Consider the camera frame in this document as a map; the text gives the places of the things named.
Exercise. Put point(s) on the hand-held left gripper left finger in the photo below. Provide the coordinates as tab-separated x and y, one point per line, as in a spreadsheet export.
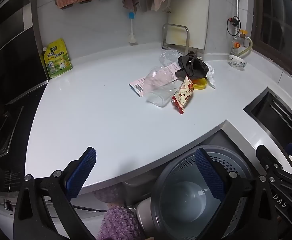
81	172

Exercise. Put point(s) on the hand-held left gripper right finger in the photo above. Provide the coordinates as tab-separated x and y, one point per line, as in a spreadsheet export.
209	177

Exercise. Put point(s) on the grey perforated trash bin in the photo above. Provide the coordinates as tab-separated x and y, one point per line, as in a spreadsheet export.
185	197

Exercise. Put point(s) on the red and white snack wrapper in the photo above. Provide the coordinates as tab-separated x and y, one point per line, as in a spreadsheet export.
183	95

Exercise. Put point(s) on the pink paper strip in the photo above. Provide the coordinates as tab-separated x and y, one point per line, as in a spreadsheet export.
137	86

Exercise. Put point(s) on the clear plastic cup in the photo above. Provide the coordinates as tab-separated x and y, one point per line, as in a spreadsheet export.
158	87

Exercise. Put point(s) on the dark cloth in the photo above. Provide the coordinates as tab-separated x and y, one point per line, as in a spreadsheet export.
192	66

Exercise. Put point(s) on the black kitchen sink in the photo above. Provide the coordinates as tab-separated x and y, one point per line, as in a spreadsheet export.
278	110

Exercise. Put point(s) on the purple fuzzy slipper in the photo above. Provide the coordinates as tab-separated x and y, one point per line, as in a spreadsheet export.
118	220

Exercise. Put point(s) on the yellow plastic dish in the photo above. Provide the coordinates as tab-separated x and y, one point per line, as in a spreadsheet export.
200	85

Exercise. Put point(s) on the black stove top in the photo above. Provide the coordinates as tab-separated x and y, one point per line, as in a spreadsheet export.
1	125

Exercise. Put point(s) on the crumpled clear plastic wrap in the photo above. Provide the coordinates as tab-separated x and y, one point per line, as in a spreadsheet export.
210	76

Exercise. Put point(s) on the patterned ceramic bowl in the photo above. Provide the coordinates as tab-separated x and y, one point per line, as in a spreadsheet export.
237	61

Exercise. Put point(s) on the orange fruit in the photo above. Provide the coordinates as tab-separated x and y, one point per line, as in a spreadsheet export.
195	80

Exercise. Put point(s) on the yellow green refill pouch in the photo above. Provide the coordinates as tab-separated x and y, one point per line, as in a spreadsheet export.
57	57

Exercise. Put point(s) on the clear plastic bag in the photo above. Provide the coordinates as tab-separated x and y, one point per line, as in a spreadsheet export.
168	56

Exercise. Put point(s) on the dark framed window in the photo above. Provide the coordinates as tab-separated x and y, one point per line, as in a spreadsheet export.
278	17

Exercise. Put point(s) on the metal cutting board stand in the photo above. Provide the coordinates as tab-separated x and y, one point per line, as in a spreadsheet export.
187	37

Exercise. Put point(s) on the black range hood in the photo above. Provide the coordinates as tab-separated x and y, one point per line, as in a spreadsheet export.
8	42

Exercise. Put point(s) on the metal gas pipe with valve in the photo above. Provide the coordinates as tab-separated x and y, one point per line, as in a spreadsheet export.
237	7

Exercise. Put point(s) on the blue and white bottle brush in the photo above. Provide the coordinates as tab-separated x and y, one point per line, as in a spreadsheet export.
131	27

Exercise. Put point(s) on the white cutting board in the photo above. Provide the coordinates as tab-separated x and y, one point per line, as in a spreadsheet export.
188	15

